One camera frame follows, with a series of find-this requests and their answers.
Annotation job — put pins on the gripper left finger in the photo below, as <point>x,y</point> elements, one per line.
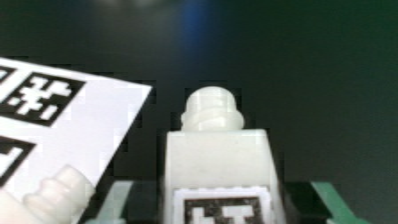
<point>110,211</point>

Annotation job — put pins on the white marker sheet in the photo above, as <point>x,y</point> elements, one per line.
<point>65,114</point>

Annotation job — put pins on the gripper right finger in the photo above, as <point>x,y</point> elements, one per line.
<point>341,214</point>

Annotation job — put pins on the white leg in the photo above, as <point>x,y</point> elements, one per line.
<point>55,203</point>
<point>220,183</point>

